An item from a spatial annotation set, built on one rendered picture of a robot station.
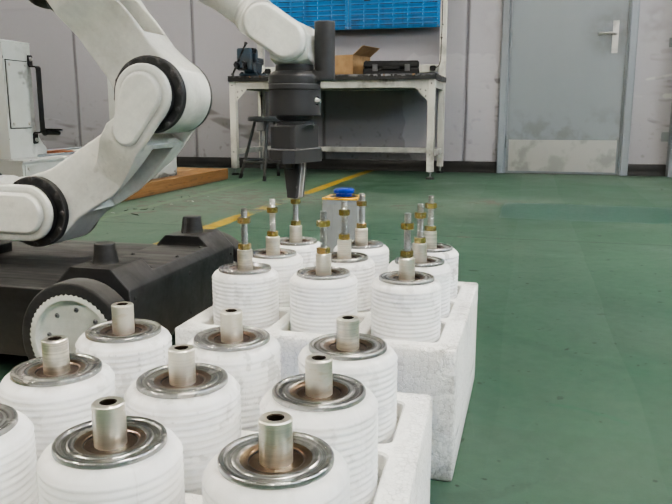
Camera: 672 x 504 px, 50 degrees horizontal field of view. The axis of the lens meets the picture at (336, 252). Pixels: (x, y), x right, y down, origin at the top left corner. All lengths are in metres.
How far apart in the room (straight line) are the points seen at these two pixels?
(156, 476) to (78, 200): 1.07
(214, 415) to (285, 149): 0.68
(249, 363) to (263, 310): 0.34
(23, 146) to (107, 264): 2.40
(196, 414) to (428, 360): 0.42
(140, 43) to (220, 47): 5.22
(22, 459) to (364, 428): 0.25
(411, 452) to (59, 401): 0.30
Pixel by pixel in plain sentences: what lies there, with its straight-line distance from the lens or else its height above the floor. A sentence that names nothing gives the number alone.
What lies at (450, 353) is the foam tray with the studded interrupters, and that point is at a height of 0.18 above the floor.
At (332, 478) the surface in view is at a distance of 0.47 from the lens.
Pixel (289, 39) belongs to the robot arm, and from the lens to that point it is 1.20.
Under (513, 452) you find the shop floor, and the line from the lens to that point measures 1.09.
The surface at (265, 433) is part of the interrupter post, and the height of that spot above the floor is 0.27.
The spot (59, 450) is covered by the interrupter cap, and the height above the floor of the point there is 0.25.
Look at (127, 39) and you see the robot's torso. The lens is 1.45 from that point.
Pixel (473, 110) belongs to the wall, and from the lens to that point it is 6.08.
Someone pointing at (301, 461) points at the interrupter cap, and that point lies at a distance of 0.49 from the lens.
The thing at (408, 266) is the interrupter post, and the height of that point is 0.27.
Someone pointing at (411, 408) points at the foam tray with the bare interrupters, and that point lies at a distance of 0.75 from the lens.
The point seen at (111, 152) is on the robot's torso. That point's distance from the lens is 1.43.
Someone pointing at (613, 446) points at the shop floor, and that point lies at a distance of 1.15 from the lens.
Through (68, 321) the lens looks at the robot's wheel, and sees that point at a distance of 1.30.
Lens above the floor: 0.47
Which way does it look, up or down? 11 degrees down
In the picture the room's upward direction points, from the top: straight up
